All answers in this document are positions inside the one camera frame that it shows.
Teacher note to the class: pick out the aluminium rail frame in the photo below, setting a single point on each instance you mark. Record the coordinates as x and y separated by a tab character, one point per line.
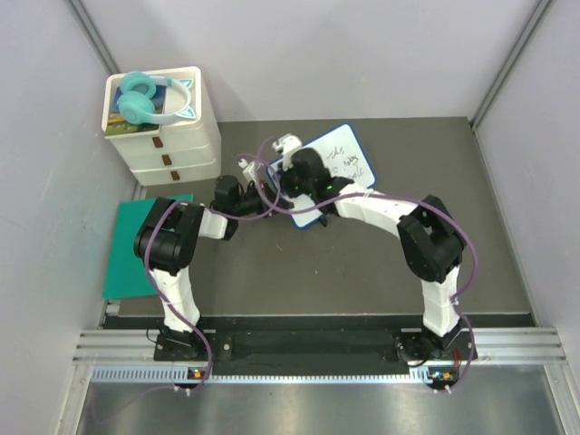
502	346

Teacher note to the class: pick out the teal cat-ear headphones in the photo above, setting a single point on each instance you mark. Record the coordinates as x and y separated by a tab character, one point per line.
136	101

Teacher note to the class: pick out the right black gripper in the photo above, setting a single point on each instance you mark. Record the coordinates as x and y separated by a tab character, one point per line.
285	175

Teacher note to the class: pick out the green cutting mat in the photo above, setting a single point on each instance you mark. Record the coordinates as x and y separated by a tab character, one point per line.
125	275

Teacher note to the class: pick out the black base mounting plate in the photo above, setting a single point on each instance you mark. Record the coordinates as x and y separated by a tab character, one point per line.
317	345

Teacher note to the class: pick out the slotted grey cable duct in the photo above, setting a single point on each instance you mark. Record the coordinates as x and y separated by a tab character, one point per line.
186	375

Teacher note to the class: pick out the colourful picture book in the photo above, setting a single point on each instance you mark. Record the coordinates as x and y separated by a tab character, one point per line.
117	125

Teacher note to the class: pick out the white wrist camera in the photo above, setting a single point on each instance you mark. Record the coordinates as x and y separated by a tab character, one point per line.
285	147
250	169

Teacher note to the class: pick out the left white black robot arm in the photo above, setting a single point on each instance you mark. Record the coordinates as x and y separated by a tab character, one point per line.
166	243

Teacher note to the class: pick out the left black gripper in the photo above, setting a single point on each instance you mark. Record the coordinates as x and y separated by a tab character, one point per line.
273	198

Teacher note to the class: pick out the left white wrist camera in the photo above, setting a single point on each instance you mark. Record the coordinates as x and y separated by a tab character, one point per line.
250	169

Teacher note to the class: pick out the white three-drawer storage unit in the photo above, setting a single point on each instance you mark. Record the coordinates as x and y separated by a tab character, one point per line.
189	150

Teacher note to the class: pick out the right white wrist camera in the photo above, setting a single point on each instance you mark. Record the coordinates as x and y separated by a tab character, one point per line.
285	147

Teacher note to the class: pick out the blue framed whiteboard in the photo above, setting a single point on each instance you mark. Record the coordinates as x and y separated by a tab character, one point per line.
346	160

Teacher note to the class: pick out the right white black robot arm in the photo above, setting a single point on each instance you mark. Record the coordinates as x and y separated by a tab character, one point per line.
432	247

